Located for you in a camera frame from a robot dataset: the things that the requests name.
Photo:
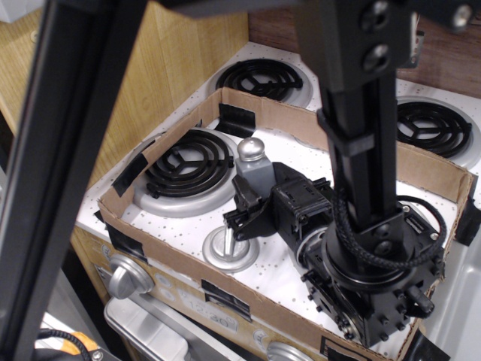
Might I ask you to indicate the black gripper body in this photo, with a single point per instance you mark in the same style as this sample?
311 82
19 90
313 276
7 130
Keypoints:
295 207

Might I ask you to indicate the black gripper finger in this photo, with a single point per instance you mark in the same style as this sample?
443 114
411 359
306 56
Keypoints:
245 196

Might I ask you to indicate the grey pepper shaker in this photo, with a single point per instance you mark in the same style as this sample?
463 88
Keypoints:
253 165

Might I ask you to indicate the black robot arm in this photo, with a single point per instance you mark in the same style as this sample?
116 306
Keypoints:
370 267

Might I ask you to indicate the silver knob lower centre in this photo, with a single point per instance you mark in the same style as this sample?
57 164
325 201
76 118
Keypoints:
223 252

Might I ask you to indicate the silver oven front knob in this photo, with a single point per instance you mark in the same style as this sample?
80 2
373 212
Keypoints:
128 278

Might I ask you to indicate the rear right black burner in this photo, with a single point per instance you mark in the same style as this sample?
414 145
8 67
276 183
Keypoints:
440 128

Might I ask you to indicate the hanging silver slotted spatula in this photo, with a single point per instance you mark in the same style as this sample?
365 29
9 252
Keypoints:
416 49

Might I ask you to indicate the orange object lower left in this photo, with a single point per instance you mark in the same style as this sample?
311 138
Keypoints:
70 348

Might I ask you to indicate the brown cardboard tray wall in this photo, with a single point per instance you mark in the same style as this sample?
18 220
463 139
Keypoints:
266 302

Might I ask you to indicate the silver oven door handle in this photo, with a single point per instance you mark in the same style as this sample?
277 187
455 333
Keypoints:
161 333

